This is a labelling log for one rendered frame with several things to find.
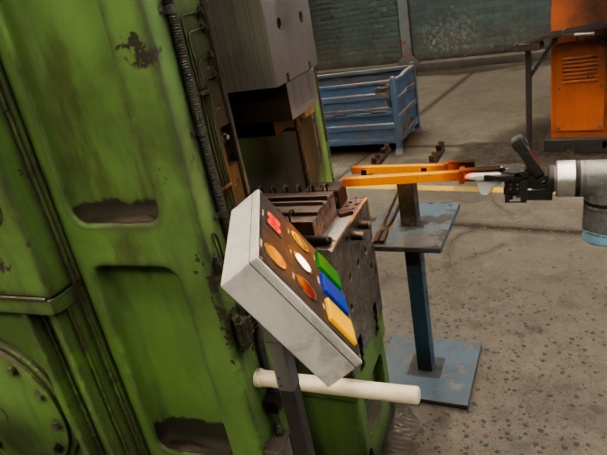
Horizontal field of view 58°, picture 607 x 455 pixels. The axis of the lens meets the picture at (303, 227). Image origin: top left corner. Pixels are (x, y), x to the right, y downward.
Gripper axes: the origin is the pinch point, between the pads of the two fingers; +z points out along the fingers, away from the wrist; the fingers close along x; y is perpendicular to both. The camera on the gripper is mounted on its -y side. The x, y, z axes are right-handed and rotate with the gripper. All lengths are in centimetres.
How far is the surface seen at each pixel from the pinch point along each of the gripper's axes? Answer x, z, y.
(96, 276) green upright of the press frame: -43, 93, 12
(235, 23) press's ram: -18, 51, -45
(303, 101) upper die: -4.3, 42.2, -22.8
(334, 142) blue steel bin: 357, 167, 90
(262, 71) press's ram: -18, 46, -34
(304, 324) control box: -71, 20, 1
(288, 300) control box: -72, 22, -4
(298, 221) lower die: -12.1, 45.8, 9.1
